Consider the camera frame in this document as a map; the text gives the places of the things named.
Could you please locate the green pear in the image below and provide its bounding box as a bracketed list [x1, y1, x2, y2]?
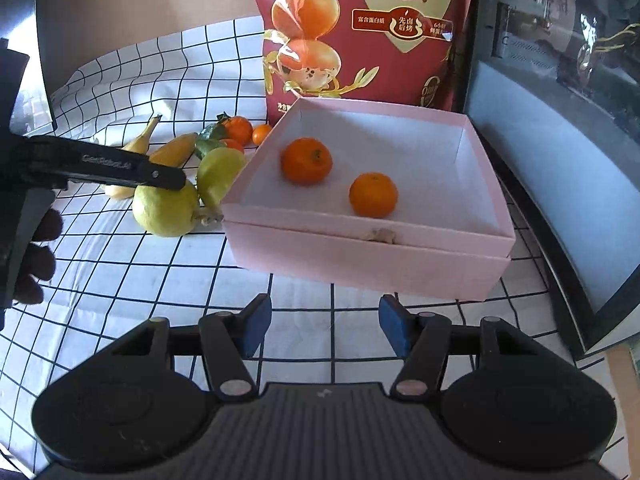
[196, 147, 248, 209]
[132, 179, 224, 239]

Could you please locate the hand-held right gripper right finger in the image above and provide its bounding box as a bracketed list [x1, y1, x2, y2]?
[378, 294, 541, 402]

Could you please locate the tangerine with leaves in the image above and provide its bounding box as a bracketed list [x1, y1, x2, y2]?
[194, 137, 247, 161]
[200, 112, 254, 144]

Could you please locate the red snack bag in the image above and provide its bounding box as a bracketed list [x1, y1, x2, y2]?
[250, 0, 479, 127]

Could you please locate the white microwave oven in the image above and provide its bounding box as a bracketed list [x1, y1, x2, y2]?
[462, 0, 640, 361]

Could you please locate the pink gift box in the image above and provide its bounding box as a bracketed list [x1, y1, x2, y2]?
[220, 97, 517, 302]

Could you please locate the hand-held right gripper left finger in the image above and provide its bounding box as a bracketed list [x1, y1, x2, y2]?
[111, 294, 273, 402]

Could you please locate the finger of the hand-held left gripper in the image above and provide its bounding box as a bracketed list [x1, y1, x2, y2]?
[22, 135, 187, 192]

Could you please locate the person's left hand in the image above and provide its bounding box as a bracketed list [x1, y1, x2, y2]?
[12, 208, 63, 306]

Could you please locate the dark monitor screen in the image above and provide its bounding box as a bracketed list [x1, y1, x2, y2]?
[0, 0, 60, 137]

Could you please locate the banana with blue sticker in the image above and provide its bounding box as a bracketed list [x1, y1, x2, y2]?
[101, 132, 199, 200]

